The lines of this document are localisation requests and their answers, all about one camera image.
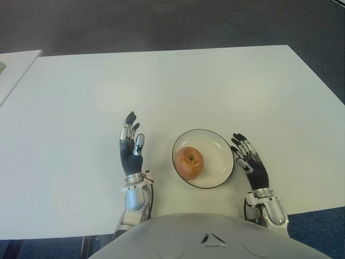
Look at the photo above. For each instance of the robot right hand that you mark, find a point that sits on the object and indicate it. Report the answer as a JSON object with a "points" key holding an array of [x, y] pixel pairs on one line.
{"points": [[258, 172]]}

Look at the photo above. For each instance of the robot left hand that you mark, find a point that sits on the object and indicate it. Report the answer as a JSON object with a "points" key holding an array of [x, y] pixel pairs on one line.
{"points": [[132, 162]]}

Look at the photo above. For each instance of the red yellow apple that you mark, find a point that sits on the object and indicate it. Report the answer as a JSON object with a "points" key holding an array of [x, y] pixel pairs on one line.
{"points": [[190, 163]]}

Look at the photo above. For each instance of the robot left arm silver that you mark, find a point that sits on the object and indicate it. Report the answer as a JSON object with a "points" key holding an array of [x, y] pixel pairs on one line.
{"points": [[134, 199]]}

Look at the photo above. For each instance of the white plate black rim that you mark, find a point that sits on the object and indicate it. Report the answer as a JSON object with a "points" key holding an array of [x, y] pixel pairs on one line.
{"points": [[218, 156]]}

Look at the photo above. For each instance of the grey robot torso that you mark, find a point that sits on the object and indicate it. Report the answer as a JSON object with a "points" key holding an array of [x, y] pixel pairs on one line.
{"points": [[210, 237]]}

